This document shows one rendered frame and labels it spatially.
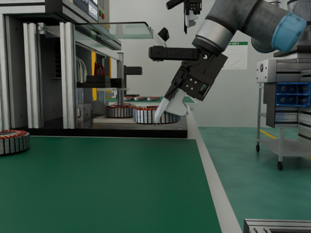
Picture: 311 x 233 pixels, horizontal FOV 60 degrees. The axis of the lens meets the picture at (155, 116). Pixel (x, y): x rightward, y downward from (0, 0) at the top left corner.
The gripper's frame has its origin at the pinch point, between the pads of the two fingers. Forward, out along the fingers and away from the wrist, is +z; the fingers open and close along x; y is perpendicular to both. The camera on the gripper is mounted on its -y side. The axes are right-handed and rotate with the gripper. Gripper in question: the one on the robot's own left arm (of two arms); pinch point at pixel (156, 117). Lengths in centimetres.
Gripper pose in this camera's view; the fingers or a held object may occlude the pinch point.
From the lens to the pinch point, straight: 63.7
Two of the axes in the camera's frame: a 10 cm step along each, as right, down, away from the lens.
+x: 1.1, -1.1, 9.9
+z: -4.9, 8.6, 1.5
